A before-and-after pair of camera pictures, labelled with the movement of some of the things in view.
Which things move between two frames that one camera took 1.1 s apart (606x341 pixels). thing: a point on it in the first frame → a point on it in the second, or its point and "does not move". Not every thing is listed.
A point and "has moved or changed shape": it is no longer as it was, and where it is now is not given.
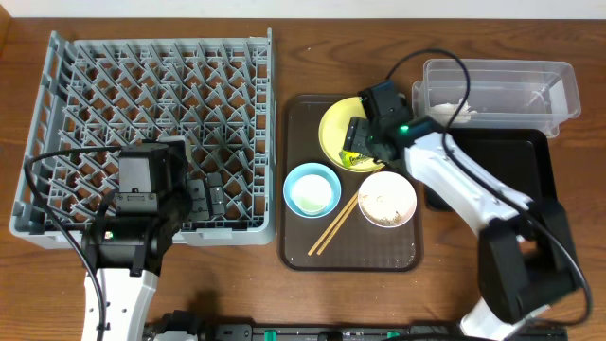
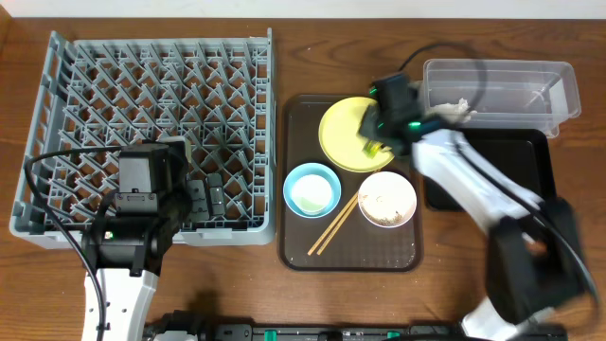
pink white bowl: [387, 199] does not move
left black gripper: [208, 199] does not move
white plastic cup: [311, 193] does not move
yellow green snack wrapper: [350, 158] has moved or changed shape
